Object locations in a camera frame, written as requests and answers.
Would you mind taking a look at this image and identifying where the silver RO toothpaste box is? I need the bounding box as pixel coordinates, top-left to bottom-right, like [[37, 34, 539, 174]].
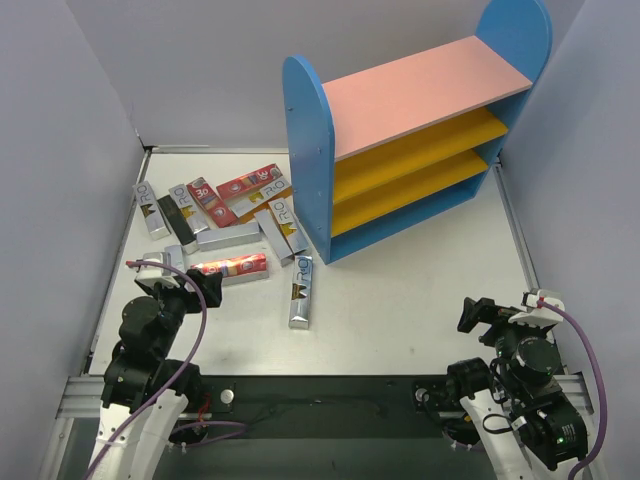
[[132, 181, 170, 240]]

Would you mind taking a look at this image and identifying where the silver RO box table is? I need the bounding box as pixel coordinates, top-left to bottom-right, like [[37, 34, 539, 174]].
[[288, 255, 313, 330]]

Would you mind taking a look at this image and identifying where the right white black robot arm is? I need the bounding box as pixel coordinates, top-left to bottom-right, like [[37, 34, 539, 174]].
[[443, 289, 608, 479]]

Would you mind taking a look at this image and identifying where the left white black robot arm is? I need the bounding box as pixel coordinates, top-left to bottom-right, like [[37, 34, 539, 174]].
[[84, 269, 223, 479]]

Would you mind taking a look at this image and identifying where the blue shelf with coloured boards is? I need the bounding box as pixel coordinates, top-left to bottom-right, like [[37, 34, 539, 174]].
[[282, 1, 553, 264]]

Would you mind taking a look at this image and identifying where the silver box under left gripper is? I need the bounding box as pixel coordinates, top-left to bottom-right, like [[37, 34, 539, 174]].
[[142, 245, 186, 273]]

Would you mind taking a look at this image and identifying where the plain silver box horizontal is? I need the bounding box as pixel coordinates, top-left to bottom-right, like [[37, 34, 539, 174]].
[[196, 222, 261, 251]]

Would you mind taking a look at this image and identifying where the black toothpaste box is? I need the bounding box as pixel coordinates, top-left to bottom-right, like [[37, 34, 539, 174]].
[[157, 195, 198, 255]]

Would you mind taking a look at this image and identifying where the red 3D toothpaste box lower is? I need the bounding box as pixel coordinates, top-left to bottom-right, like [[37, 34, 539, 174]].
[[191, 253, 269, 286]]

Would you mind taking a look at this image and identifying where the red 3D toothpaste box upright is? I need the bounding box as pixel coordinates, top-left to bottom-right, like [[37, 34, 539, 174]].
[[187, 177, 238, 228]]

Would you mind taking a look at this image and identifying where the orange white RO toothpaste box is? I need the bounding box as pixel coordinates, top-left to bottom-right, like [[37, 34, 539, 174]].
[[230, 177, 292, 223]]

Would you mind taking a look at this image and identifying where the plain silver box diagonal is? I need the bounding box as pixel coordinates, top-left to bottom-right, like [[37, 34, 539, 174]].
[[254, 209, 294, 267]]

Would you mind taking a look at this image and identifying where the red 3D toothpaste box top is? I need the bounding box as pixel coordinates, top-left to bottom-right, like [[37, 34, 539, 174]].
[[216, 164, 282, 201]]

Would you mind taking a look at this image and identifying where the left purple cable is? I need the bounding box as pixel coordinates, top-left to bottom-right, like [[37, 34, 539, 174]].
[[82, 259, 249, 480]]

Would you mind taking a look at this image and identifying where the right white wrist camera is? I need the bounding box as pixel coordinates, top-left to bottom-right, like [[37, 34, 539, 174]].
[[508, 288, 565, 329]]

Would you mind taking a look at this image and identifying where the aluminium frame rail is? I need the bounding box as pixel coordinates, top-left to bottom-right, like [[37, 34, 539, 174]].
[[56, 374, 594, 419]]

